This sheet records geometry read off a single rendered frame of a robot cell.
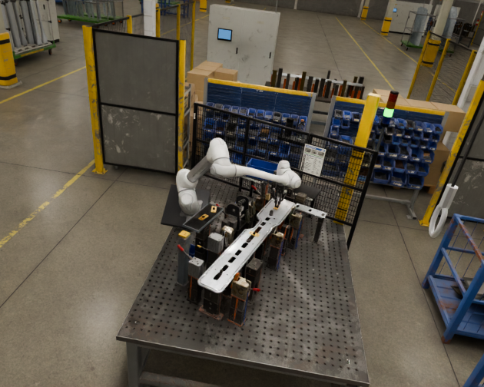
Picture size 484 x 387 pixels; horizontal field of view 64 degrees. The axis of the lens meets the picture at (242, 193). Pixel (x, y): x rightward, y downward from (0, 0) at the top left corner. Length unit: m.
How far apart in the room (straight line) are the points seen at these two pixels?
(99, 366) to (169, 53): 3.51
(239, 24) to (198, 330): 7.98
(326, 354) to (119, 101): 4.09
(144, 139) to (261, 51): 4.96
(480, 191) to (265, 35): 5.92
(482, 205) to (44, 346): 5.35
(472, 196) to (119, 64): 4.91
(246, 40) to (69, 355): 7.87
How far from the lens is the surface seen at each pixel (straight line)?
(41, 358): 3.66
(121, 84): 5.44
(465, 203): 5.99
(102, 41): 5.42
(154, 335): 2.73
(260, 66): 9.83
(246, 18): 9.71
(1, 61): 10.07
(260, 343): 2.72
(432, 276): 4.70
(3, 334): 3.93
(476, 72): 7.46
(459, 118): 6.52
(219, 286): 2.61
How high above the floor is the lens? 2.80
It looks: 30 degrees down
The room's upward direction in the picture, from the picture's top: 7 degrees clockwise
